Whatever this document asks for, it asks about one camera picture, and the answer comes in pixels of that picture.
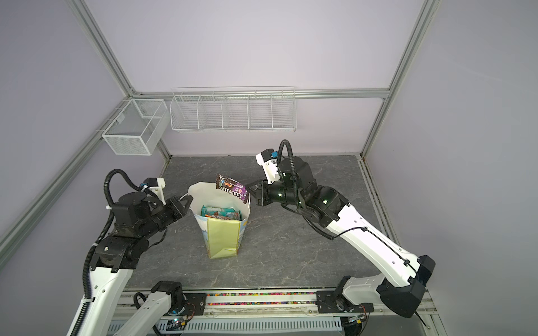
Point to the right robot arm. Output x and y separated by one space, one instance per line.
403 277

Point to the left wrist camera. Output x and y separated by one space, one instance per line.
155 186

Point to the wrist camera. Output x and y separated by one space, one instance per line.
267 159
155 186

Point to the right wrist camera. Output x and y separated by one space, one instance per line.
267 159

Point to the white mesh box basket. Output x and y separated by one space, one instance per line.
138 127

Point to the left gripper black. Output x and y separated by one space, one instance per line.
178 210

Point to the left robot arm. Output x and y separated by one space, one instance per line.
136 213

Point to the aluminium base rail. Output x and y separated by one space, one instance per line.
279 311

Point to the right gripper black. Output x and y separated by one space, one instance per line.
260 194

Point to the illustrated paper gift bag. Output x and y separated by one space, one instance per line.
222 237

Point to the purple M&M's packet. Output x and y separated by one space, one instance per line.
232 187

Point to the long white wire basket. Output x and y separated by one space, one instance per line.
234 109

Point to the Fox's mint blossom candy bag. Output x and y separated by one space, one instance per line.
221 213

